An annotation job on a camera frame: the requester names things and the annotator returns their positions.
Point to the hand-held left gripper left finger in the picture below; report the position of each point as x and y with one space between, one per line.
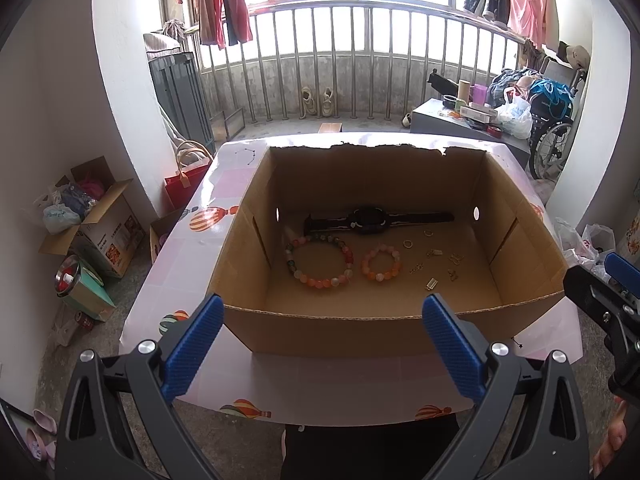
195 345

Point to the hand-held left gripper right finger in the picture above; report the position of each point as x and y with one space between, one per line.
452 345

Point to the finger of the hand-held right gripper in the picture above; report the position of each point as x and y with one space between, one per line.
622 269
600 300

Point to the group of small gold charms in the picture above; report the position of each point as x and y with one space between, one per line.
432 284

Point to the large cardboard box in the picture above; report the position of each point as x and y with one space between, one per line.
350 332

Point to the black wristwatch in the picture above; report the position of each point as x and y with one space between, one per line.
370 220

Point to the person's right hand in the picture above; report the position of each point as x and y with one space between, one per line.
615 435

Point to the crumpled white plastic bags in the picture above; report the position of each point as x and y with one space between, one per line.
585 242

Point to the teal box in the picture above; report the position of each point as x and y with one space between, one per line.
92 297

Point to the small cardboard box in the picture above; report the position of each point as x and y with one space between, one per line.
162 235

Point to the printed cardboard carton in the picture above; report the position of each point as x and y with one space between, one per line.
110 240

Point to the steel pot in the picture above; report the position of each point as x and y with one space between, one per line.
68 275

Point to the wheelchair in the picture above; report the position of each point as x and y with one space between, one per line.
555 135

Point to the red gift bag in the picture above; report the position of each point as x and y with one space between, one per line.
182 190

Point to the pair of pink slippers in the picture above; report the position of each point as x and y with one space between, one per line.
40 435

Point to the pale blue plastic bag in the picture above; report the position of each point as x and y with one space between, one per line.
60 219

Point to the white plastic bag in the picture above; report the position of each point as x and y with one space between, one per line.
515 117

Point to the red tape roll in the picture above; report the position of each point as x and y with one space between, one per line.
495 130

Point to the blue cloth bundle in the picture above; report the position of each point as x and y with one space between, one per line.
547 92

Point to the flat white box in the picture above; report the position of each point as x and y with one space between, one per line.
477 113

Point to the grey side table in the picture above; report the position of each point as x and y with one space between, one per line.
440 127

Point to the beige hat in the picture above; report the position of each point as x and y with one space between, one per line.
575 55

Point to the purple box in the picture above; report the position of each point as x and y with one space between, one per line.
479 96

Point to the cardboard tube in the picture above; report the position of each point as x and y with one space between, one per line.
465 95

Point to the grey metal cabinet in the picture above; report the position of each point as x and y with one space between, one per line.
180 105

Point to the small wooden stool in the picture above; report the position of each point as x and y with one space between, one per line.
331 127

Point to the black case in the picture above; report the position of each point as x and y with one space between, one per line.
442 83

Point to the pink hanging shirt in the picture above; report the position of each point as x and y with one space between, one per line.
527 5

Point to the grey cloth bundle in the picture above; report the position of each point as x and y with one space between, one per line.
162 42

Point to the red hanging garment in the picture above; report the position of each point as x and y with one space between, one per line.
220 5

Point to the metal balcony railing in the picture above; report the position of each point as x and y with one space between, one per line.
360 5

